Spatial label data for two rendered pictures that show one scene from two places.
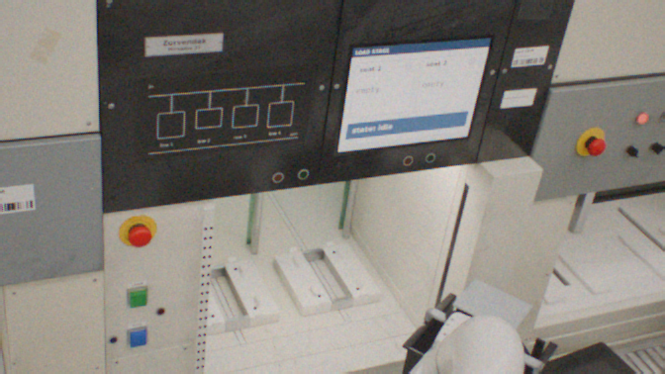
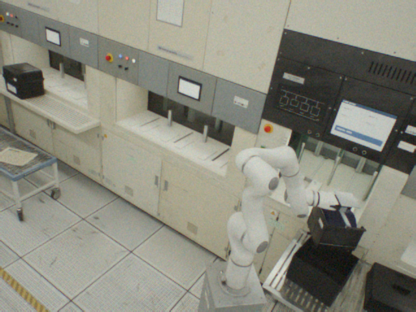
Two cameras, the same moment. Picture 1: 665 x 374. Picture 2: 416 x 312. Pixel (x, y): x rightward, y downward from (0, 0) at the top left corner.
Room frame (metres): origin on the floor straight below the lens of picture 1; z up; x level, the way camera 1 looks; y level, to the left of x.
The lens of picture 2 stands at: (-0.15, -1.14, 2.27)
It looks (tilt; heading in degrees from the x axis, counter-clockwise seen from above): 31 degrees down; 57
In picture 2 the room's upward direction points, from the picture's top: 9 degrees clockwise
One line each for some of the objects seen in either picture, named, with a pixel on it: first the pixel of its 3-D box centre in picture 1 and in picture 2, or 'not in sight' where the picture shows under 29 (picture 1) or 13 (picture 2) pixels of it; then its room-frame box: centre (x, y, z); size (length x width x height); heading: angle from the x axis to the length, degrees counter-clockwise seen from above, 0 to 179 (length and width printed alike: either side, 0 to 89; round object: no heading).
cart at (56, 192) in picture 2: not in sight; (10, 168); (-0.26, 2.01, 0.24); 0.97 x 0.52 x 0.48; 120
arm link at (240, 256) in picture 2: not in sight; (242, 236); (0.76, -0.21, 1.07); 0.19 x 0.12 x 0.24; 95
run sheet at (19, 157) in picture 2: not in sight; (15, 156); (-0.20, 1.84, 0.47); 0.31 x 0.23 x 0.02; 139
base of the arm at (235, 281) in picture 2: not in sight; (238, 270); (0.76, -0.24, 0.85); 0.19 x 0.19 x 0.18
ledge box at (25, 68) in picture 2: not in sight; (23, 80); (-0.02, 2.45, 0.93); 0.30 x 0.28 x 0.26; 115
